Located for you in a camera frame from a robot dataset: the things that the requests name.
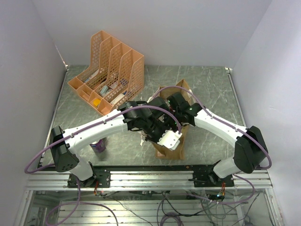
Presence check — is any burlap canvas tote bag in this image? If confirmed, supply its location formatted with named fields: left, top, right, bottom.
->
left=152, top=79, right=195, bottom=160

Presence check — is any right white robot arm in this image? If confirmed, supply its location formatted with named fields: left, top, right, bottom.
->
left=167, top=92, right=268, bottom=186

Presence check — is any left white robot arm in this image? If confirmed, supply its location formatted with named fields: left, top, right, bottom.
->
left=50, top=101, right=170, bottom=187

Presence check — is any purple fanta can front left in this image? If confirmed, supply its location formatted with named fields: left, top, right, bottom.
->
left=90, top=139, right=106, bottom=153

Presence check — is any orange plastic file organizer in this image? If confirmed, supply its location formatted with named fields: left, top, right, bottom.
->
left=68, top=31, right=144, bottom=115

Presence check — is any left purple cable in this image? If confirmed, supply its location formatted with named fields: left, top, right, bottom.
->
left=24, top=105, right=183, bottom=226

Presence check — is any purple cable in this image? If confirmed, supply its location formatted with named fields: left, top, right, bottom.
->
left=24, top=105, right=183, bottom=226
left=152, top=86, right=272, bottom=205

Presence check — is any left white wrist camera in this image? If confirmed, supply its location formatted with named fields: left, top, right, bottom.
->
left=157, top=130, right=182, bottom=151

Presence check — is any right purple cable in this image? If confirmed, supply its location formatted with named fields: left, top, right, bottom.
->
left=152, top=86, right=272, bottom=205

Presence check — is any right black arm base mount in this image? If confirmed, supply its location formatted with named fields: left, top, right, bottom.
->
left=188, top=171, right=234, bottom=188

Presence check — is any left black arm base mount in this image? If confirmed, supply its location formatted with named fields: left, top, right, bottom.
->
left=67, top=170, right=111, bottom=188

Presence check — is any aluminium frame rail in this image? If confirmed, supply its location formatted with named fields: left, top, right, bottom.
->
left=25, top=170, right=273, bottom=191

